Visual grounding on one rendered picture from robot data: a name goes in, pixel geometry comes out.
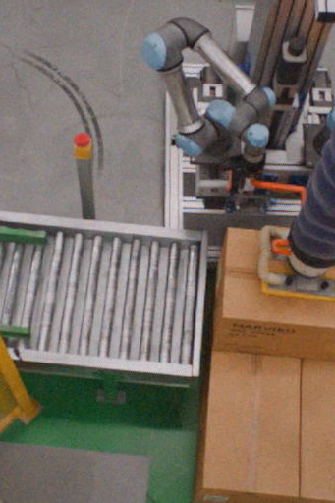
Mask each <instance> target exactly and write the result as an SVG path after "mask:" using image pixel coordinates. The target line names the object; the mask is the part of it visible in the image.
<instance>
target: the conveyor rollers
mask: <svg viewBox="0 0 335 503"><path fill-rule="evenodd" d="M66 237H67V235H66V234H64V233H56V235H55V241H54V248H53V254H52V259H51V266H50V272H48V279H47V285H46V292H45V298H44V304H43V311H42V317H41V323H40V329H39V335H38V342H37V348H36V349H37V350H40V352H48V348H49V342H50V336H51V328H52V322H53V315H54V309H55V302H56V296H57V289H58V282H59V275H60V269H61V263H62V255H63V249H64V243H66ZM84 239H85V236H84V235H80V234H77V235H75V237H74V243H73V250H72V257H71V264H70V271H69V278H68V285H67V292H66V299H64V304H63V312H62V318H61V326H60V332H59V340H58V346H57V353H61V354H68V353H69V346H70V339H71V331H72V324H73V317H74V310H75V302H76V295H77V288H78V282H79V274H80V267H82V259H83V253H84ZM103 242H104V238H103V237H100V236H96V237H93V240H92V248H91V255H90V263H89V270H88V277H87V284H86V292H85V299H84V314H83V322H82V329H81V337H80V343H79V344H78V351H77V355H84V356H88V351H89V343H90V335H91V327H92V321H93V312H94V311H95V304H96V296H97V288H98V281H99V272H100V265H101V257H102V250H103ZM122 244H123V240H122V239H120V238H114V239H113V243H112V252H111V258H109V267H108V276H107V283H106V292H105V300H104V308H103V315H102V324H101V331H100V340H99V348H98V356H99V357H104V358H109V356H110V347H111V339H112V330H113V321H114V312H115V304H116V296H117V287H118V279H119V270H120V262H121V253H122ZM6 245H7V241H0V271H2V266H3V260H4V255H5V250H6ZM44 246H45V245H40V244H34V250H32V255H31V261H30V268H29V273H28V283H27V289H26V296H25V301H24V308H23V313H22V319H21V326H20V327H28V328H29V330H30V327H31V320H32V319H33V313H34V308H35V301H36V295H37V289H38V283H39V277H40V270H41V264H42V259H43V253H44ZM25 248H26V243H19V242H15V244H14V250H13V256H12V262H11V267H10V272H9V279H8V284H7V289H6V295H5V301H4V305H3V311H2V316H1V323H0V325H9V326H11V323H12V316H13V311H14V305H15V299H16V295H17V288H19V283H20V277H21V271H22V266H23V259H24V254H25ZM141 248H142V241H141V240H132V245H131V254H130V264H129V272H128V282H127V291H126V299H125V308H123V317H122V326H121V335H120V344H119V353H118V359H127V360H129V359H130V351H131V342H132V332H133V323H134V313H135V304H136V294H137V284H138V276H140V257H141ZM160 251H161V243H159V242H151V243H150V250H149V259H148V269H147V279H146V288H145V299H144V309H143V320H142V329H141V339H140V357H139V358H138V361H148V362H149V357H150V346H151V336H152V325H154V315H155V305H156V294H157V283H158V272H159V262H160ZM179 254H180V245H179V244H176V243H173V244H171V245H170V252H169V264H168V274H166V286H165V297H164V309H163V320H162V330H161V342H160V354H159V363H171V351H172V339H173V326H174V314H175V302H176V291H177V279H178V266H179ZM198 259H199V247H198V246H197V245H190V246H189V255H188V269H187V282H186V294H185V307H184V320H183V334H181V346H180V358H179V365H191V355H192V341H193V328H194V314H195V293H196V286H197V273H198Z"/></svg>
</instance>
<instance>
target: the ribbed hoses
mask: <svg viewBox="0 0 335 503"><path fill-rule="evenodd" d="M282 236H283V234H282V233H281V230H280V229H279V228H277V227H274V226H266V227H263V228H262V229H261V230H260V235H259V243H260V248H261V250H262V253H261V255H260V256H259V260H258V270H257V271H258V274H259V278H260V279H261V280H262V281H265V282H267V283H269V284H272V285H278V284H279V283H280V277H279V275H277V274H275V273H272V272H268V271H267V270H268V269H267V267H268V266H267V265H268V260H269V258H272V257H273V256H274V255H272V252H271V251H269V250H271V243H269V237H273V239H275V240H276V239H281V238H282ZM333 290H335V284H333Z"/></svg>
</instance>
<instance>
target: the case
mask: <svg viewBox="0 0 335 503"><path fill-rule="evenodd" d="M259 235H260V230H251V229H241V228H230V227H228V229H227V234H226V237H224V241H223V245H222V250H221V253H220V256H219V260H218V265H217V276H216V293H215V310H214V326H213V342H212V348H217V350H229V351H239V352H250V353H261V354H271V355H282V356H293V357H305V358H315V359H326V360H335V302H327V301H320V300H311V299H303V298H293V297H284V296H276V295H267V294H261V279H260V278H259V274H258V271H257V270H258V260H259V256H260V255H261V253H262V250H261V248H260V243H259ZM267 266H268V267H267V269H274V270H282V271H291V272H293V271H292V270H291V268H290V267H289V264H288V262H282V260H274V259H269V260H268V265H267ZM324 275H325V277H333V278H335V268H333V267H330V268H328V270H327V271H326V273H325V274H324Z"/></svg>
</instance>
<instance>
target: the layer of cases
mask: <svg viewBox="0 0 335 503"><path fill-rule="evenodd" d="M216 276H217V269H216V273H215V278H214V282H213V285H212V289H211V294H209V298H208V309H207V324H206V340H205V356H204V371H203V372H204V375H203V386H202V402H201V418H200V434H199V448H197V464H196V480H195V500H200V501H210V502H221V503H335V360H326V359H315V358H305V357H293V356H282V355H271V354H261V353H250V352H239V351H229V350H217V348H212V342H213V326H214V310H215V293H216Z"/></svg>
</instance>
